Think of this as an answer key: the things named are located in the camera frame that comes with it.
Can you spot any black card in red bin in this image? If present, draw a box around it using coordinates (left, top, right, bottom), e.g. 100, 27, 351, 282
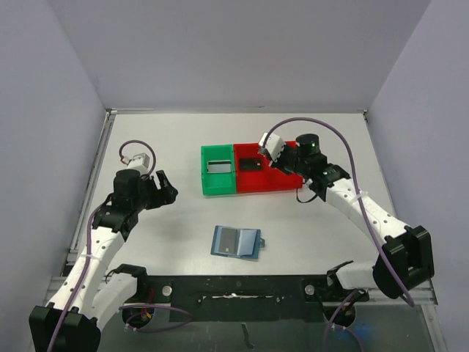
239, 158, 263, 172

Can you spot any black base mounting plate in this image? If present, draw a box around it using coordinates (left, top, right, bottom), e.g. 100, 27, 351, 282
147, 275, 350, 323

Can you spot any green plastic bin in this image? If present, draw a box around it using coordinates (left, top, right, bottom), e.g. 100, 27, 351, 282
201, 144, 236, 196

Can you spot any aluminium rail front right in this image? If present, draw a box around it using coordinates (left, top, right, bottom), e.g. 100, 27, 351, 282
361, 278, 439, 306

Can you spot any blue leather card holder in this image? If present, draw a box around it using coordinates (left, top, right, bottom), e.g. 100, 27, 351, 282
210, 225, 265, 260

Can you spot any dark grey credit card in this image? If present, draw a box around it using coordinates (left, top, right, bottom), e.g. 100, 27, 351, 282
219, 227, 238, 254

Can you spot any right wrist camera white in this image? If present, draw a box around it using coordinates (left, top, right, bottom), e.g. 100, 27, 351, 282
258, 132, 287, 162

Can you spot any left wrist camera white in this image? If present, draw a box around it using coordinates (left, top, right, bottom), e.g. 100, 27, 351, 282
127, 153, 150, 175

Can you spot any middle red plastic bin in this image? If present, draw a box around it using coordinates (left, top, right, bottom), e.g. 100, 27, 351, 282
233, 143, 303, 193

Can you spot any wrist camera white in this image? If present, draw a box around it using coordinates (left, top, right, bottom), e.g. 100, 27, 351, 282
258, 132, 287, 162
127, 153, 150, 175

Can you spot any silver card in green bin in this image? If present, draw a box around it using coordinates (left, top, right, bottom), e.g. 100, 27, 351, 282
207, 160, 232, 174

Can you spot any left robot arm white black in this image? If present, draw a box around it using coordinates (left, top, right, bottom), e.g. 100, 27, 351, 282
29, 169, 178, 351

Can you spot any red plastic bin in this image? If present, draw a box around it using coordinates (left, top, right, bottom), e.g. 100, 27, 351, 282
233, 143, 303, 193
285, 141, 297, 149

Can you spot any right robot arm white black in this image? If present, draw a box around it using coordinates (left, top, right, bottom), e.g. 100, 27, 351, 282
259, 133, 435, 300

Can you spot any right red plastic bin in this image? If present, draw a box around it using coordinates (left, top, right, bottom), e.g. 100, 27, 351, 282
285, 141, 297, 149

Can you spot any aluminium rail left edge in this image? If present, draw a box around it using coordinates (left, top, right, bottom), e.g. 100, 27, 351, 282
64, 109, 116, 265

